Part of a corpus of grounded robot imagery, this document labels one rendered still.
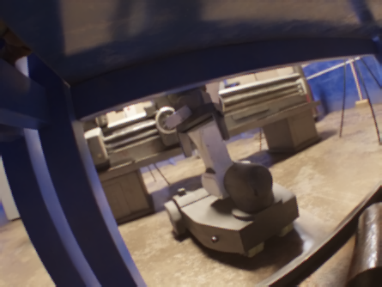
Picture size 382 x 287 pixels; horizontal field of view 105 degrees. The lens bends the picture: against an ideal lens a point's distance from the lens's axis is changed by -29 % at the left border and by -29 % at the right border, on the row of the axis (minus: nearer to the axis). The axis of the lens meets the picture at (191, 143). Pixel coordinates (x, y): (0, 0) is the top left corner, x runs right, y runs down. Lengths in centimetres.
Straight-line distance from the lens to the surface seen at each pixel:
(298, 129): 246
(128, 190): 183
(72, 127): 32
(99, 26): 24
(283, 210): 86
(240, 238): 77
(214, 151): 97
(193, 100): 46
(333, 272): 39
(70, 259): 37
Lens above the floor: 53
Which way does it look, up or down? 2 degrees down
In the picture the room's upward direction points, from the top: 18 degrees counter-clockwise
